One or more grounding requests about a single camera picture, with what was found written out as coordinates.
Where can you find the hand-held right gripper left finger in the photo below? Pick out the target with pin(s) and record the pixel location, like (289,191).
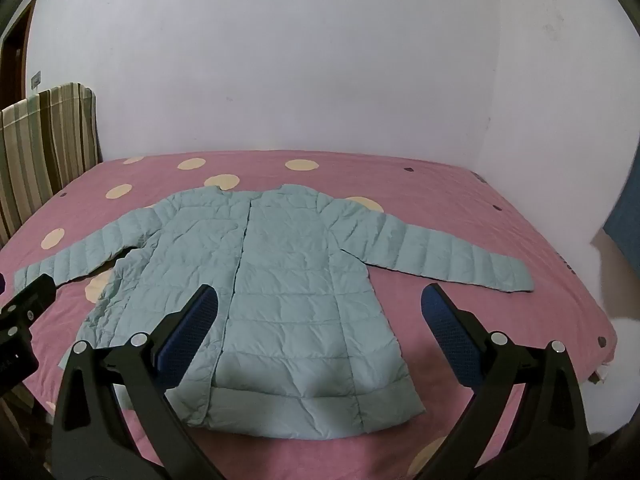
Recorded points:
(192,330)

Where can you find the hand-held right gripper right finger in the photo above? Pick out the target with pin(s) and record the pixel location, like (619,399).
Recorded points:
(450,330)

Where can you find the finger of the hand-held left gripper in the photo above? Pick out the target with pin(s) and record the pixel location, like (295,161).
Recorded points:
(35,297)

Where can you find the light blue puffer jacket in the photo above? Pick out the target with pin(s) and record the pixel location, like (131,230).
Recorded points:
(300,285)

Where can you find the pink dotted bed sheet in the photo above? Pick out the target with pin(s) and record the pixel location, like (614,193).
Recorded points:
(425,200)

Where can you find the striped headboard cushion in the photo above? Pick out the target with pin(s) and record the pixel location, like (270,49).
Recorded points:
(45,155)

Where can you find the dark blue cloth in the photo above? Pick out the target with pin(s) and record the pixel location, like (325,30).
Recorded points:
(625,225)

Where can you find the brown wooden door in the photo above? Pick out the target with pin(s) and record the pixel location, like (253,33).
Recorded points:
(12,60)

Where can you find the wall switch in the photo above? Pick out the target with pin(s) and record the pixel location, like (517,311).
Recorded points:
(35,80)

